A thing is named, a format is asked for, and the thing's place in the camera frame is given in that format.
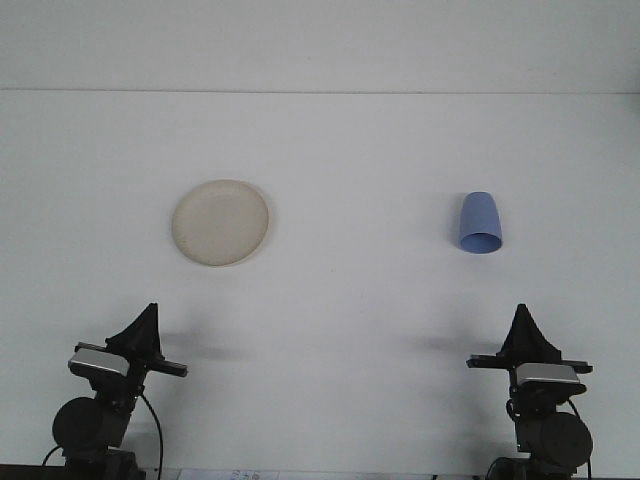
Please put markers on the pale blue cup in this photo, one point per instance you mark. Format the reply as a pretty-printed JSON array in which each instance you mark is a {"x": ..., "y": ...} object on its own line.
[{"x": 480, "y": 220}]

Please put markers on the pale round plate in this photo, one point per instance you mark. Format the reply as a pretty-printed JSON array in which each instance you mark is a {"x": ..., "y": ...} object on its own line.
[{"x": 220, "y": 222}]

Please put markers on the white printed paper sheet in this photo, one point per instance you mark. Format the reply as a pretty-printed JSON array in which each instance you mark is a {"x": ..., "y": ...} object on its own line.
[{"x": 240, "y": 475}]

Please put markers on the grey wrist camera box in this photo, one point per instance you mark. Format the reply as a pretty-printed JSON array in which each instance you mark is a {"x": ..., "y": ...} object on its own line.
[
  {"x": 547, "y": 374},
  {"x": 97, "y": 362}
]

